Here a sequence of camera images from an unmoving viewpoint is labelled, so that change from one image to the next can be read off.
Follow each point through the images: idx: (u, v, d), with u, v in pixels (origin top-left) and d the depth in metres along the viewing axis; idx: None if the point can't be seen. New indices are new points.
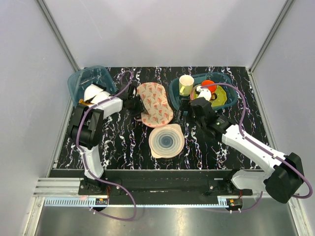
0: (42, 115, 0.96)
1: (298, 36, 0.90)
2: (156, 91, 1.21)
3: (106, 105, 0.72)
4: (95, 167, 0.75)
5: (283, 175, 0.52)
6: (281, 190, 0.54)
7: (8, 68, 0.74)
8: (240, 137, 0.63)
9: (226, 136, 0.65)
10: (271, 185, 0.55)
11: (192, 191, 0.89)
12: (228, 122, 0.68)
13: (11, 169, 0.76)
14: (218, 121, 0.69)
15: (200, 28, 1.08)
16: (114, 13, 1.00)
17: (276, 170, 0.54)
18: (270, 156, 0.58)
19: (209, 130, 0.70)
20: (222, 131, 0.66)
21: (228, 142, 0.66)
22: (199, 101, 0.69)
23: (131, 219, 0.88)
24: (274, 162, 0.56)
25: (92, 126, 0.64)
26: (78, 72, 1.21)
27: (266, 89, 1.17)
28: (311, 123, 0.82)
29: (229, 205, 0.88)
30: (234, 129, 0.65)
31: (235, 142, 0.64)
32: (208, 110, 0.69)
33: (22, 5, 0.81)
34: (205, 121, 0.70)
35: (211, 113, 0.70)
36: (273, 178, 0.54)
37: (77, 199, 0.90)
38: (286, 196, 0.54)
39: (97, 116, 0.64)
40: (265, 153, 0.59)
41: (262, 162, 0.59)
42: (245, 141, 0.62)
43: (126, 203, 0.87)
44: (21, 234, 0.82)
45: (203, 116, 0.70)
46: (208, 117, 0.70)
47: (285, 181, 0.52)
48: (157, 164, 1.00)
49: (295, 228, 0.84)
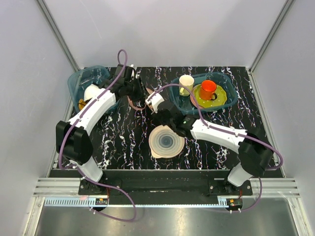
0: (42, 115, 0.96)
1: (299, 36, 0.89)
2: None
3: (89, 114, 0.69)
4: (92, 173, 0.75)
5: (248, 149, 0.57)
6: (254, 164, 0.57)
7: (8, 68, 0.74)
8: (206, 127, 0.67)
9: (194, 131, 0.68)
10: (244, 162, 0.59)
11: (192, 191, 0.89)
12: (193, 118, 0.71)
13: (12, 169, 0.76)
14: (185, 120, 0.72)
15: (200, 28, 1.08)
16: (114, 13, 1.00)
17: (241, 146, 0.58)
18: (234, 135, 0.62)
19: (179, 131, 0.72)
20: (189, 127, 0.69)
21: (198, 136, 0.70)
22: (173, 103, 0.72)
23: (131, 220, 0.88)
24: (238, 139, 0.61)
25: (76, 145, 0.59)
26: (78, 72, 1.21)
27: (266, 89, 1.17)
28: (311, 123, 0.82)
29: (229, 205, 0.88)
30: (198, 123, 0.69)
31: (202, 134, 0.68)
32: (176, 111, 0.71)
33: (22, 5, 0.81)
34: (174, 122, 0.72)
35: (179, 114, 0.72)
36: (242, 155, 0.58)
37: (77, 199, 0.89)
38: (261, 169, 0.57)
39: (78, 136, 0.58)
40: (229, 134, 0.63)
41: (230, 143, 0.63)
42: (211, 130, 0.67)
43: (126, 203, 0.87)
44: (21, 234, 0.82)
45: (171, 118, 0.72)
46: (176, 118, 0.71)
47: (251, 153, 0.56)
48: (157, 164, 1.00)
49: (295, 228, 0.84)
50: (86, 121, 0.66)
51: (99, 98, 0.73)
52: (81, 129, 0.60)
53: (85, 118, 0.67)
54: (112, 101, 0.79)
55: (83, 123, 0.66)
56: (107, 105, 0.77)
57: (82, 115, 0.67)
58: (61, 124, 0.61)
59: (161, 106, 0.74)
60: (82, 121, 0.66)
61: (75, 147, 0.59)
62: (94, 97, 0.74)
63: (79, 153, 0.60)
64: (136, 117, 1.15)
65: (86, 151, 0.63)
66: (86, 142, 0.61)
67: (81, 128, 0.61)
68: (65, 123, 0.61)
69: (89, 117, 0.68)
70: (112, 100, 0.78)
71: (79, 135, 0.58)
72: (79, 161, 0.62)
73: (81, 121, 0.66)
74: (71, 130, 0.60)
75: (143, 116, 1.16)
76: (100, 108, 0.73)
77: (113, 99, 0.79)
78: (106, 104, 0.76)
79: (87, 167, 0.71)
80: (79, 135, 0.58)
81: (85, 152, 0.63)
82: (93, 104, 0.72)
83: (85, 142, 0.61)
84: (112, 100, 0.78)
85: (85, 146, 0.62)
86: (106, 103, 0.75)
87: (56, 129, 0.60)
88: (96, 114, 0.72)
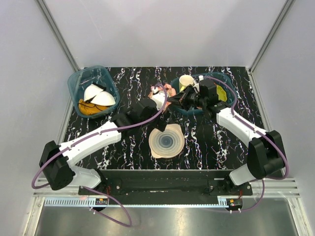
0: (41, 114, 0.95)
1: (298, 36, 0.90)
2: None
3: (82, 146, 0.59)
4: (85, 184, 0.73)
5: (258, 146, 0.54)
6: (257, 164, 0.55)
7: (8, 68, 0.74)
8: (231, 116, 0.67)
9: (219, 116, 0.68)
10: (250, 157, 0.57)
11: (192, 191, 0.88)
12: (224, 105, 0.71)
13: (11, 169, 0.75)
14: (216, 104, 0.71)
15: (201, 28, 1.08)
16: (114, 13, 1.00)
17: (253, 141, 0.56)
18: (252, 131, 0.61)
19: (206, 110, 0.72)
20: (216, 110, 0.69)
21: (221, 123, 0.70)
22: (207, 82, 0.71)
23: (129, 224, 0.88)
24: (254, 134, 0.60)
25: (53, 173, 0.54)
26: (78, 72, 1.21)
27: (266, 89, 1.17)
28: (311, 123, 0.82)
29: (229, 205, 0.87)
30: (227, 109, 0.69)
31: (226, 120, 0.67)
32: (213, 93, 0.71)
33: (22, 5, 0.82)
34: (207, 102, 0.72)
35: (215, 97, 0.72)
36: (250, 150, 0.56)
37: (77, 199, 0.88)
38: (262, 172, 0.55)
39: (58, 166, 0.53)
40: (248, 129, 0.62)
41: (244, 136, 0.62)
42: (235, 120, 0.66)
43: (126, 203, 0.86)
44: (21, 234, 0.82)
45: (205, 98, 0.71)
46: (210, 99, 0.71)
47: (259, 152, 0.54)
48: (157, 164, 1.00)
49: (295, 228, 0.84)
50: (75, 153, 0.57)
51: (101, 132, 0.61)
52: (64, 160, 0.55)
53: (76, 149, 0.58)
54: (117, 139, 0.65)
55: (72, 154, 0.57)
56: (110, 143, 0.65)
57: (74, 144, 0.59)
58: (51, 145, 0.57)
59: (203, 82, 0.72)
60: (72, 151, 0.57)
61: (53, 174, 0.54)
62: (99, 129, 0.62)
63: (54, 181, 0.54)
64: None
65: (64, 181, 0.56)
66: (66, 174, 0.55)
67: (66, 158, 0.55)
68: (51, 147, 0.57)
69: (80, 149, 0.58)
70: (117, 138, 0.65)
71: (60, 165, 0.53)
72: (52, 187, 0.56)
73: (70, 151, 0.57)
74: (55, 156, 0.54)
75: None
76: (99, 143, 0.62)
77: (119, 138, 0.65)
78: (109, 140, 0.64)
79: (76, 182, 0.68)
80: (60, 165, 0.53)
81: (62, 182, 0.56)
82: (92, 136, 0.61)
83: (65, 174, 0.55)
84: (117, 137, 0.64)
85: (64, 177, 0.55)
86: (108, 140, 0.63)
87: (47, 146, 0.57)
88: (91, 148, 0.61)
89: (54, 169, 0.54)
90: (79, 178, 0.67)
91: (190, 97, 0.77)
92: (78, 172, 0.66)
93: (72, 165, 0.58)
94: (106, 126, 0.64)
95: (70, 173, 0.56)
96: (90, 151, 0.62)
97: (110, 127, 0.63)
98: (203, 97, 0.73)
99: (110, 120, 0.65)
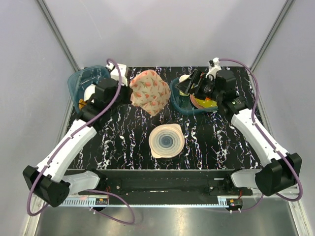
0: (41, 114, 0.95)
1: (298, 36, 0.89)
2: (144, 99, 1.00)
3: (59, 157, 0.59)
4: (86, 188, 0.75)
5: (276, 169, 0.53)
6: (267, 183, 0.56)
7: (8, 68, 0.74)
8: (251, 123, 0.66)
9: (236, 118, 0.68)
10: (263, 174, 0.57)
11: (192, 191, 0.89)
12: (243, 105, 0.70)
13: (12, 169, 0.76)
14: (235, 102, 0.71)
15: (201, 28, 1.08)
16: (114, 13, 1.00)
17: (272, 163, 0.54)
18: (271, 149, 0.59)
19: (223, 105, 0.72)
20: (235, 111, 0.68)
21: (236, 125, 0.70)
22: (226, 74, 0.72)
23: (132, 221, 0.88)
24: (273, 155, 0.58)
25: (46, 193, 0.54)
26: (78, 72, 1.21)
27: (266, 89, 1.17)
28: (311, 122, 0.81)
29: (229, 205, 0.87)
30: (247, 113, 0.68)
31: (244, 126, 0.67)
32: (230, 87, 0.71)
33: (22, 5, 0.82)
34: (223, 97, 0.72)
35: (233, 91, 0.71)
36: (266, 170, 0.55)
37: (77, 199, 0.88)
38: (268, 191, 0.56)
39: (46, 186, 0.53)
40: (267, 145, 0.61)
41: (262, 153, 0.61)
42: (254, 128, 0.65)
43: (133, 203, 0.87)
44: (21, 234, 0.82)
45: (222, 91, 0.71)
46: (227, 94, 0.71)
47: (276, 175, 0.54)
48: (157, 164, 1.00)
49: (295, 228, 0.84)
50: (56, 166, 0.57)
51: (73, 135, 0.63)
52: (48, 177, 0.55)
53: (55, 163, 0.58)
54: (92, 134, 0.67)
55: (53, 169, 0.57)
56: (85, 141, 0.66)
57: (51, 159, 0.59)
58: (27, 172, 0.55)
59: (220, 74, 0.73)
60: (51, 166, 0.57)
61: (47, 195, 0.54)
62: (69, 133, 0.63)
63: (49, 201, 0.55)
64: (136, 117, 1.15)
65: (60, 194, 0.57)
66: (59, 189, 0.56)
67: (48, 176, 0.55)
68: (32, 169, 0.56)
69: (59, 162, 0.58)
70: (92, 132, 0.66)
71: (47, 184, 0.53)
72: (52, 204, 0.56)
73: (50, 167, 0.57)
74: (38, 179, 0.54)
75: (143, 116, 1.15)
76: (76, 146, 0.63)
77: (94, 132, 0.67)
78: (84, 139, 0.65)
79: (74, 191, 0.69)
80: (47, 185, 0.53)
81: (59, 195, 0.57)
82: (66, 143, 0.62)
83: (57, 189, 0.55)
84: (91, 132, 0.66)
85: (58, 191, 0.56)
86: (83, 140, 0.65)
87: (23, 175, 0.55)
88: (70, 156, 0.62)
89: (43, 190, 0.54)
90: (76, 185, 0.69)
91: (204, 87, 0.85)
92: (72, 181, 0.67)
93: (59, 179, 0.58)
94: (75, 128, 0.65)
95: (62, 186, 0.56)
96: (71, 159, 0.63)
97: (78, 126, 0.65)
98: (220, 90, 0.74)
99: (77, 118, 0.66)
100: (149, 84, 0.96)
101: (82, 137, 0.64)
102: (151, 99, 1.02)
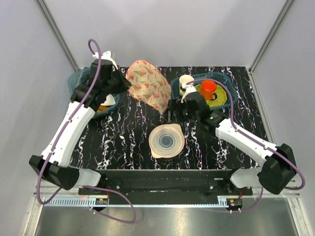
0: (41, 114, 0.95)
1: (298, 36, 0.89)
2: (146, 90, 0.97)
3: (62, 142, 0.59)
4: (88, 183, 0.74)
5: (274, 165, 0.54)
6: (273, 182, 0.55)
7: (8, 68, 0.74)
8: (234, 130, 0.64)
9: (219, 130, 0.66)
10: (264, 176, 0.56)
11: (192, 191, 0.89)
12: (221, 116, 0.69)
13: (12, 170, 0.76)
14: (211, 116, 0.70)
15: (200, 28, 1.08)
16: (114, 14, 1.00)
17: (267, 161, 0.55)
18: (262, 147, 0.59)
19: (204, 124, 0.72)
20: (215, 124, 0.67)
21: (221, 136, 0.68)
22: (195, 95, 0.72)
23: (132, 221, 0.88)
24: (266, 152, 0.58)
25: (55, 178, 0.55)
26: (78, 72, 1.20)
27: (266, 89, 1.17)
28: (311, 122, 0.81)
29: (229, 205, 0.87)
30: (227, 123, 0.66)
31: (227, 134, 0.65)
32: (203, 104, 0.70)
33: (22, 5, 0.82)
34: (200, 115, 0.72)
35: (206, 108, 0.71)
36: (265, 170, 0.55)
37: (77, 199, 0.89)
38: (278, 188, 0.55)
39: (55, 171, 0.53)
40: (257, 145, 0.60)
41: (254, 154, 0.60)
42: (238, 134, 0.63)
43: (137, 203, 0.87)
44: (21, 234, 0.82)
45: (197, 111, 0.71)
46: (203, 111, 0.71)
47: (276, 171, 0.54)
48: (157, 164, 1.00)
49: (295, 228, 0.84)
50: (61, 153, 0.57)
51: (72, 119, 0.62)
52: (56, 163, 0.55)
53: (59, 149, 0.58)
54: (91, 113, 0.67)
55: (58, 155, 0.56)
56: (86, 123, 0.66)
57: (55, 145, 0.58)
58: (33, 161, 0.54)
59: (189, 96, 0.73)
60: (56, 153, 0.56)
61: (56, 179, 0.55)
62: (67, 118, 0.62)
63: (62, 185, 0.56)
64: (136, 117, 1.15)
65: (69, 177, 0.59)
66: (66, 173, 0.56)
67: (55, 162, 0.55)
68: (37, 157, 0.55)
69: (63, 147, 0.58)
70: (91, 112, 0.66)
71: (55, 170, 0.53)
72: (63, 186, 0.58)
73: (55, 154, 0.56)
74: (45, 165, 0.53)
75: (143, 116, 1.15)
76: (77, 129, 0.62)
77: (92, 111, 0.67)
78: (83, 122, 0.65)
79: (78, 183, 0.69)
80: (55, 170, 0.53)
81: (68, 179, 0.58)
82: (67, 127, 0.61)
83: (65, 174, 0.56)
84: (90, 112, 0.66)
85: (67, 175, 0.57)
86: (83, 122, 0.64)
87: (30, 163, 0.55)
88: (72, 139, 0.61)
89: (52, 176, 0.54)
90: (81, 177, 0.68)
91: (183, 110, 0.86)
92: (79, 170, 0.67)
93: (66, 164, 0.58)
94: (71, 111, 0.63)
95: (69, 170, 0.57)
96: (74, 143, 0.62)
97: (74, 108, 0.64)
98: (194, 110, 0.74)
99: (72, 101, 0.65)
100: (145, 72, 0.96)
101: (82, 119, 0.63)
102: (153, 88, 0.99)
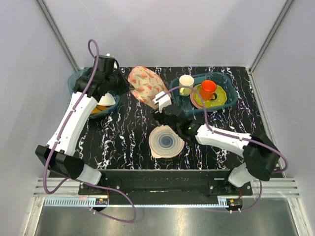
0: (41, 114, 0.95)
1: (298, 36, 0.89)
2: (149, 91, 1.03)
3: (67, 131, 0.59)
4: (89, 179, 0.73)
5: (253, 152, 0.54)
6: (259, 168, 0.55)
7: (8, 68, 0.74)
8: (210, 132, 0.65)
9: (199, 136, 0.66)
10: (250, 165, 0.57)
11: (192, 191, 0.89)
12: (198, 124, 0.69)
13: (11, 169, 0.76)
14: (190, 126, 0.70)
15: (200, 28, 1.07)
16: (114, 13, 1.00)
17: (245, 150, 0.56)
18: (237, 139, 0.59)
19: (184, 135, 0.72)
20: (195, 132, 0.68)
21: (204, 142, 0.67)
22: (173, 109, 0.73)
23: (132, 221, 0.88)
24: (242, 142, 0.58)
25: (62, 167, 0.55)
26: (78, 72, 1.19)
27: (266, 89, 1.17)
28: (311, 122, 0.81)
29: (229, 205, 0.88)
30: (203, 129, 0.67)
31: (207, 138, 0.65)
32: (183, 116, 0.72)
33: (22, 5, 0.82)
34: (181, 128, 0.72)
35: (185, 119, 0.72)
36: (247, 159, 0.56)
37: (77, 199, 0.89)
38: (267, 173, 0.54)
39: (61, 160, 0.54)
40: (233, 138, 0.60)
41: (234, 148, 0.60)
42: (216, 134, 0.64)
43: (138, 203, 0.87)
44: (21, 234, 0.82)
45: (177, 124, 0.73)
46: (182, 123, 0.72)
47: (256, 157, 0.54)
48: (157, 164, 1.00)
49: (295, 228, 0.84)
50: (66, 142, 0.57)
51: (76, 108, 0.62)
52: (62, 152, 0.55)
53: (64, 138, 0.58)
54: (94, 104, 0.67)
55: (64, 144, 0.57)
56: (89, 113, 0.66)
57: (60, 134, 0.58)
58: (40, 149, 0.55)
59: (168, 110, 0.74)
60: (61, 142, 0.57)
61: (63, 168, 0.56)
62: (70, 108, 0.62)
63: (69, 174, 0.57)
64: (136, 117, 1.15)
65: (75, 167, 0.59)
66: (72, 162, 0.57)
67: (61, 151, 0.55)
68: (44, 147, 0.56)
69: (69, 135, 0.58)
70: (93, 103, 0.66)
71: (63, 158, 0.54)
72: (70, 175, 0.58)
73: (60, 143, 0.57)
74: (51, 154, 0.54)
75: (143, 116, 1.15)
76: (80, 119, 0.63)
77: (95, 102, 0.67)
78: (86, 112, 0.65)
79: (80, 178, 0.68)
80: (62, 159, 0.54)
81: (74, 168, 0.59)
82: (71, 117, 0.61)
83: (72, 162, 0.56)
84: (93, 103, 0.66)
85: (72, 164, 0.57)
86: (86, 112, 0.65)
87: (36, 153, 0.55)
88: (77, 129, 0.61)
89: (58, 164, 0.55)
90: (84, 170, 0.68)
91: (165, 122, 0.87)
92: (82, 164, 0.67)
93: (72, 152, 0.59)
94: (74, 102, 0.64)
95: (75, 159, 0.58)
96: (78, 132, 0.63)
97: (77, 98, 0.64)
98: (174, 123, 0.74)
99: (75, 92, 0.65)
100: (145, 75, 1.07)
101: (85, 108, 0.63)
102: (156, 89, 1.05)
